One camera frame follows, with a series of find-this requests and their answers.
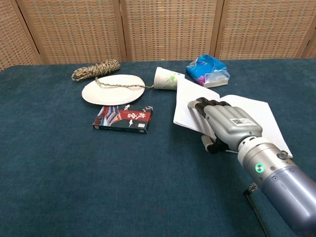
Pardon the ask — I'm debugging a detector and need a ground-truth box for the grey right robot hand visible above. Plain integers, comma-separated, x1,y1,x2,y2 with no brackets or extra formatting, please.
187,97,263,155

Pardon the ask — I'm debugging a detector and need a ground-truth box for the white lined notebook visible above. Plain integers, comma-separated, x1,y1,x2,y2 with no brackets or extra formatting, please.
173,78,294,159

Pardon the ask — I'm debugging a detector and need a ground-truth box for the blue tissue pack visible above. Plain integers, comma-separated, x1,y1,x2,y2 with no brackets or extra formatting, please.
185,54,231,88

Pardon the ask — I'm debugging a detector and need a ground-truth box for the paper cup with green flower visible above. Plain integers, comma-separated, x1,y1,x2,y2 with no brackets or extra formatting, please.
153,66,186,91

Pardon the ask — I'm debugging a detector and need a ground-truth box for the black red printed box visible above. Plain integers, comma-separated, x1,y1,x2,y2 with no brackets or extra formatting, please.
92,104,154,135

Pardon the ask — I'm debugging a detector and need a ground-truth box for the white paper plate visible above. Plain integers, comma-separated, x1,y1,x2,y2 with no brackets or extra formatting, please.
81,74,146,106

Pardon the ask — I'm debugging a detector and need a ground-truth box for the woven folding screen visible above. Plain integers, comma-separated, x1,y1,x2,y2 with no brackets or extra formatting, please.
0,0,316,72

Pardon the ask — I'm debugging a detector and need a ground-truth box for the dark teal table cloth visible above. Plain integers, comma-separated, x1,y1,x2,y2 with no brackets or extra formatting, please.
0,58,316,237

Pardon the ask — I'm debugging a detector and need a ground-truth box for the black cable with connector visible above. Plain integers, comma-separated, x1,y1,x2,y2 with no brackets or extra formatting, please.
243,183,269,237

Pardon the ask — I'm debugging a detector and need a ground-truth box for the braided camouflage rope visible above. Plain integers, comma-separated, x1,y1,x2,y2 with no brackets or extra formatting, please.
71,59,155,90

